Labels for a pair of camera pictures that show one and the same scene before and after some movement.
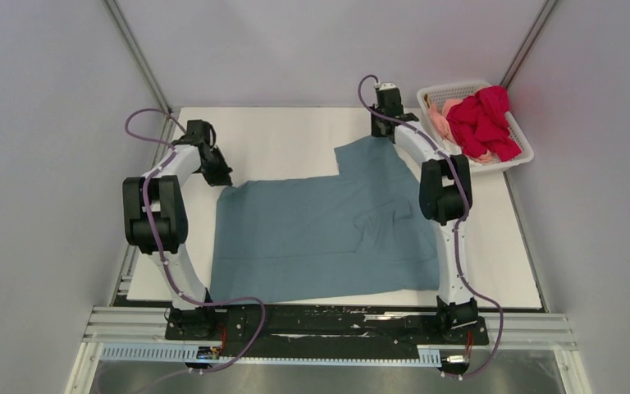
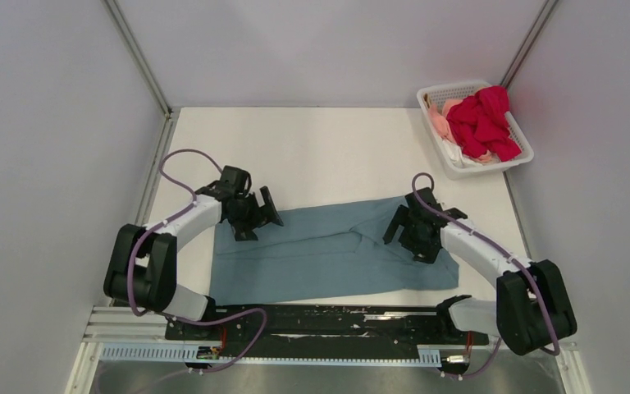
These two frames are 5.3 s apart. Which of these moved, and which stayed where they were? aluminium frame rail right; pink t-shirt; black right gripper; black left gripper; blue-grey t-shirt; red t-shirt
Moved: black left gripper; blue-grey t-shirt; black right gripper
Stayed: aluminium frame rail right; red t-shirt; pink t-shirt
